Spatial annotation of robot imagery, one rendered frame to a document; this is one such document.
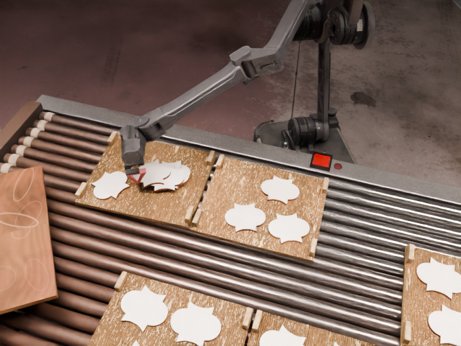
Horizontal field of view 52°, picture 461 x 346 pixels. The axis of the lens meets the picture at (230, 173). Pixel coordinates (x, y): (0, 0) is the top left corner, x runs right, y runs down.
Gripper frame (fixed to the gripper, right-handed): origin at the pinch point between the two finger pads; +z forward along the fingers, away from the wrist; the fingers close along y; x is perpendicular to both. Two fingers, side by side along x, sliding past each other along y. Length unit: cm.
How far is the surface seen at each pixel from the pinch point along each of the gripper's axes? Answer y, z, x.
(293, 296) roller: -56, 6, -40
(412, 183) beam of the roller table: -24, 6, -98
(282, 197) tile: -21, 3, -48
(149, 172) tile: -1.3, 0.5, -4.7
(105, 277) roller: -35.8, 6.2, 14.4
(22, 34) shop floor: 263, 100, 72
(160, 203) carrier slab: -12.6, 4.4, -6.2
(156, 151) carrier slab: 12.5, 4.5, -8.7
